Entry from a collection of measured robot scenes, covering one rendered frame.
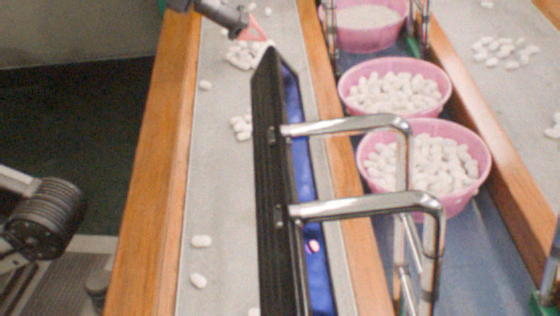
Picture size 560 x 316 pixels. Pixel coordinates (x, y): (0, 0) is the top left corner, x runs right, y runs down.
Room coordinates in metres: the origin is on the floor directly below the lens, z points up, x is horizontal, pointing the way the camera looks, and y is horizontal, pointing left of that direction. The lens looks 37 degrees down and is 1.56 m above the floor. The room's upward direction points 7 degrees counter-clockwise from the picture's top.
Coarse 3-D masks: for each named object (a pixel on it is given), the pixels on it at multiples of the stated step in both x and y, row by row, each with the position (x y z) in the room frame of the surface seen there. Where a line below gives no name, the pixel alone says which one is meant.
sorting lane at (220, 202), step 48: (240, 0) 1.95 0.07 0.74; (288, 0) 1.90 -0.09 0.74; (288, 48) 1.57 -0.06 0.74; (240, 96) 1.35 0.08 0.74; (192, 144) 1.16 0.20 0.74; (240, 144) 1.14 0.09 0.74; (192, 192) 0.99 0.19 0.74; (240, 192) 0.97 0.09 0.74; (240, 240) 0.84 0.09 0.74; (336, 240) 0.81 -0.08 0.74; (192, 288) 0.73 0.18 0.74; (240, 288) 0.72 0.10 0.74; (336, 288) 0.69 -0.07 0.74
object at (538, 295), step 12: (552, 240) 0.64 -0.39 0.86; (552, 252) 0.63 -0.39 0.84; (552, 264) 0.63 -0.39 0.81; (552, 276) 0.63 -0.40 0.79; (540, 288) 0.64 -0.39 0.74; (552, 288) 0.62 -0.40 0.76; (540, 300) 0.63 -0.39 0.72; (552, 300) 0.63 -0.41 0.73; (540, 312) 0.62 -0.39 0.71; (552, 312) 0.61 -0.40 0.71
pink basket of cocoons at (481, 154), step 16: (416, 128) 1.11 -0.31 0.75; (432, 128) 1.10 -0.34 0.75; (448, 128) 1.08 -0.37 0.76; (464, 128) 1.06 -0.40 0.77; (368, 144) 1.07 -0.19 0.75; (384, 144) 1.09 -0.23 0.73; (480, 144) 1.00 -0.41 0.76; (368, 160) 1.04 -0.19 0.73; (480, 160) 0.98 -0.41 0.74; (480, 176) 0.94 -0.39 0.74; (464, 192) 0.86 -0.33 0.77; (448, 208) 0.88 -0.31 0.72
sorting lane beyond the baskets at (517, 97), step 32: (448, 0) 1.75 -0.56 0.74; (512, 0) 1.70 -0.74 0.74; (448, 32) 1.55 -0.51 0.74; (480, 32) 1.53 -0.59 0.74; (512, 32) 1.50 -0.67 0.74; (544, 32) 1.48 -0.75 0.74; (480, 64) 1.36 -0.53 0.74; (544, 64) 1.32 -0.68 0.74; (512, 96) 1.20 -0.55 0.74; (544, 96) 1.18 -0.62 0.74; (512, 128) 1.08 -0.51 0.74; (544, 128) 1.06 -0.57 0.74; (544, 160) 0.96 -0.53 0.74; (544, 192) 0.86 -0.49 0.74
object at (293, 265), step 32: (288, 64) 0.87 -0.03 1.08; (256, 96) 0.80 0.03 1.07; (288, 96) 0.76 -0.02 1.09; (256, 128) 0.72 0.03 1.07; (256, 160) 0.65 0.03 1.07; (288, 160) 0.59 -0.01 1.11; (256, 192) 0.59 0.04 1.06; (288, 192) 0.52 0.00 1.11; (256, 224) 0.54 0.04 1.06; (288, 224) 0.47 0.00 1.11; (320, 224) 0.52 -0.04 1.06; (288, 256) 0.43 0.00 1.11; (320, 256) 0.46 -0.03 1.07; (288, 288) 0.39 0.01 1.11; (320, 288) 0.41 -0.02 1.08
